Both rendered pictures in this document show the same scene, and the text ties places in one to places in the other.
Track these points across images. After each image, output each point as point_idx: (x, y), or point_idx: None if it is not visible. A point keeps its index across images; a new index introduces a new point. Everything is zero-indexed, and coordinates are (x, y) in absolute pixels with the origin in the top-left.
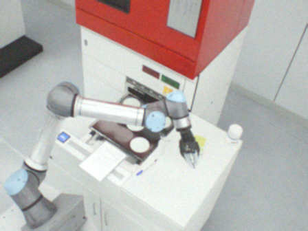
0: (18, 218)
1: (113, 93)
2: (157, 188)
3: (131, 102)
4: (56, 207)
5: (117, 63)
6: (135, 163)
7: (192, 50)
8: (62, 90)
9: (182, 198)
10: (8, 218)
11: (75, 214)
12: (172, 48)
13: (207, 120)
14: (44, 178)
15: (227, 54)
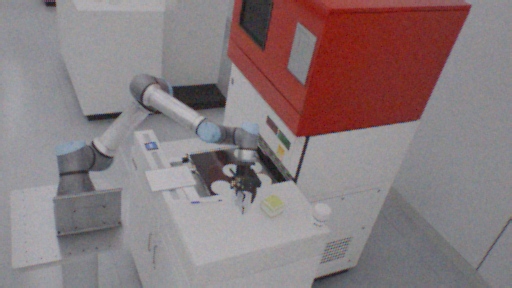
0: None
1: None
2: (200, 222)
3: None
4: (92, 190)
5: (250, 110)
6: None
7: (300, 100)
8: (146, 76)
9: (217, 242)
10: (51, 191)
11: (107, 206)
12: (287, 96)
13: (337, 224)
14: (106, 168)
15: (370, 141)
